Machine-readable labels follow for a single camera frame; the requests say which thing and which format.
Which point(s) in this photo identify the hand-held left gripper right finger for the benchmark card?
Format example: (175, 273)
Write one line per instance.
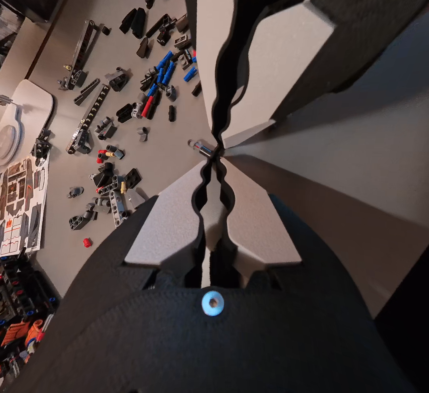
(264, 232)

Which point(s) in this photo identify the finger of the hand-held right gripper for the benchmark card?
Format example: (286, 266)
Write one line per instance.
(211, 31)
(285, 64)

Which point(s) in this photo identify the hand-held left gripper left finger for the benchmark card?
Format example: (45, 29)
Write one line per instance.
(161, 232)

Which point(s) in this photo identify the pile of small lego pins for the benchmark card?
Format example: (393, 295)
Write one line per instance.
(164, 78)

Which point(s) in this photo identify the dark grey lego pin joiner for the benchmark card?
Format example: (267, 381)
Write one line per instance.
(201, 147)

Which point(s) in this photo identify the long dark grey lego beam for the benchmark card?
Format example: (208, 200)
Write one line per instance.
(85, 47)

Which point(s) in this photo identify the grey lego connector blue pin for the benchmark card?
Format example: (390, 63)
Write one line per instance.
(63, 84)

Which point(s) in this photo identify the lego car chassis assembly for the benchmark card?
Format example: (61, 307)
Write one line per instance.
(20, 316)

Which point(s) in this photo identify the red lego elbow connector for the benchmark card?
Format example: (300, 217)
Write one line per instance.
(100, 156)

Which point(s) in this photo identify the grey curved lego slope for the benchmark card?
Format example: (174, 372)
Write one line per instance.
(135, 198)

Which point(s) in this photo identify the black square lego plate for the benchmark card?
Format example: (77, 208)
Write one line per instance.
(132, 178)

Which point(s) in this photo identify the dark grey lego hinge plate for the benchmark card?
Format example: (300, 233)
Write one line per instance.
(99, 207)

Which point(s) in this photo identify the short red lego pin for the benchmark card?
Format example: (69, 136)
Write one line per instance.
(87, 242)

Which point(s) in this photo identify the dark grey cross-hole lego beam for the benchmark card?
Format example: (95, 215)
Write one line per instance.
(80, 220)

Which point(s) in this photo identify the black lego cylinder connector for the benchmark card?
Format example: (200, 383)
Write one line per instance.
(108, 166)

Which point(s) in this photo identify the small black lego tile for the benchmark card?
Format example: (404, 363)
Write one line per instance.
(119, 155)

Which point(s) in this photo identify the black lego pin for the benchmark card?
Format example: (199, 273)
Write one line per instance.
(171, 113)

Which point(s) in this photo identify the tan lego connector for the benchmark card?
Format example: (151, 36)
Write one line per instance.
(110, 154)

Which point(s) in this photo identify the shiny grey curved lego piece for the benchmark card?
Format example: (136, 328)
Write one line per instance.
(75, 192)

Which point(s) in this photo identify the light grey lego clip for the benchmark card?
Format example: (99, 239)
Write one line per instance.
(143, 134)

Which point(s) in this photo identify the dark grey lego connector block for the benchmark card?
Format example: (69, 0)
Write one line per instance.
(117, 78)

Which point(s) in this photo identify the black three-hole lego beam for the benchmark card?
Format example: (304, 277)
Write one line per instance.
(124, 109)
(126, 116)

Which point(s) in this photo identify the dark grey lego hinge piece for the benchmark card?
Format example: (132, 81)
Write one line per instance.
(105, 128)

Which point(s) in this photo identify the dark grey lego wedge panel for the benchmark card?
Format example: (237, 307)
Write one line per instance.
(82, 141)

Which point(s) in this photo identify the long dark grey lego plate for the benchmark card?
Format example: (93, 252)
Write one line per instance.
(88, 118)

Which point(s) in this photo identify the dark grey ribbed lego piece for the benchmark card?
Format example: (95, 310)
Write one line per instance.
(87, 91)

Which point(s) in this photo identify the dark grey curved lego half-beam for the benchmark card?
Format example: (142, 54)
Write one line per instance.
(77, 78)

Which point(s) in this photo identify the sticker sheet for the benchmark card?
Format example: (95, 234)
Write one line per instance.
(23, 205)

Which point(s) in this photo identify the white desk stand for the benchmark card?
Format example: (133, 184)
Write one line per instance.
(26, 108)

